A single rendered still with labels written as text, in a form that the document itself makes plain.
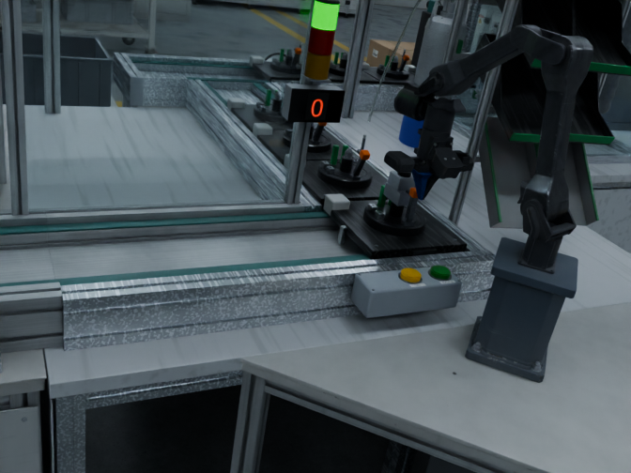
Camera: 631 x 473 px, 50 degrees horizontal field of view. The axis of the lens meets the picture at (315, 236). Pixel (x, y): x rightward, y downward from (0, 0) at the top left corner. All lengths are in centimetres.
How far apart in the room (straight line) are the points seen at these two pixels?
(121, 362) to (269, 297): 29
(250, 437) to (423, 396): 34
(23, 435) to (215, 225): 55
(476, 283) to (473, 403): 36
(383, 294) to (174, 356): 40
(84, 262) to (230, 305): 30
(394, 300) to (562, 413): 35
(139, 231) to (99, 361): 34
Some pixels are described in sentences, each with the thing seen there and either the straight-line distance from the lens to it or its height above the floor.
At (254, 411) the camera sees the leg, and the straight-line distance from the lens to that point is 129.
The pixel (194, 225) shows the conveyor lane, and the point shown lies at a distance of 145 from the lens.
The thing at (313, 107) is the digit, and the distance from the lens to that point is 144.
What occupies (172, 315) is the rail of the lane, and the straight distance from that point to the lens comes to 122.
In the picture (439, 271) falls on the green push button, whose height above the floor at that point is 97.
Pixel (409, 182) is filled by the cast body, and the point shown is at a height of 108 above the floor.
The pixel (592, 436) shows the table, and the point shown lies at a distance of 128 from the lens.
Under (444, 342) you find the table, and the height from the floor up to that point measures 86.
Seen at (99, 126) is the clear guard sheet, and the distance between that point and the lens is 139.
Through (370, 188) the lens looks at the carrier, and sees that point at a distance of 170.
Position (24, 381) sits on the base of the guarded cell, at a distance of 117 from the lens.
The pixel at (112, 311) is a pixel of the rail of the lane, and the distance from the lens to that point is 119.
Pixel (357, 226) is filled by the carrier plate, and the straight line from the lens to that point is 148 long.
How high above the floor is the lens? 159
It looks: 26 degrees down
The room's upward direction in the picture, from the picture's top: 10 degrees clockwise
